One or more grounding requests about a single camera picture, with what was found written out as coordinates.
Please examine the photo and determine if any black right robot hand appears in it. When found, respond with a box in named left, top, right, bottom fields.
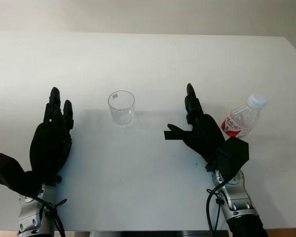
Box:
left=167, top=83, right=226, bottom=172

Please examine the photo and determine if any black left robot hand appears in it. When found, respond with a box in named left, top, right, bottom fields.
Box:
left=29, top=86, right=75, bottom=184

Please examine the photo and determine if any clear red-label water bottle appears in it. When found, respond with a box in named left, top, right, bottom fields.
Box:
left=221, top=93, right=269, bottom=138

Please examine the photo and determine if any clear glass cup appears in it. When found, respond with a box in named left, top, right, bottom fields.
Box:
left=108, top=90, right=136, bottom=128

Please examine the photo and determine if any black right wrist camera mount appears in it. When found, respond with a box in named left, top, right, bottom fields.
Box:
left=216, top=136, right=250, bottom=183

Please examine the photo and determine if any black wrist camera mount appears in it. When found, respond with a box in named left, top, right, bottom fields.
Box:
left=0, top=153, right=44, bottom=196
left=216, top=136, right=250, bottom=183

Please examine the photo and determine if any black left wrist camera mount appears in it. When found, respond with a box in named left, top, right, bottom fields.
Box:
left=0, top=153, right=44, bottom=196

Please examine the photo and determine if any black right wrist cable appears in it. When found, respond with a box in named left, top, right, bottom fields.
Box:
left=206, top=172, right=239, bottom=237

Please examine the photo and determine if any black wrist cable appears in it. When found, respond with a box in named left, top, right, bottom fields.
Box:
left=29, top=194, right=68, bottom=237
left=206, top=172, right=239, bottom=237

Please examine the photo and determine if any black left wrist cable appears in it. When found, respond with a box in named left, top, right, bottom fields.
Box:
left=29, top=194, right=68, bottom=237

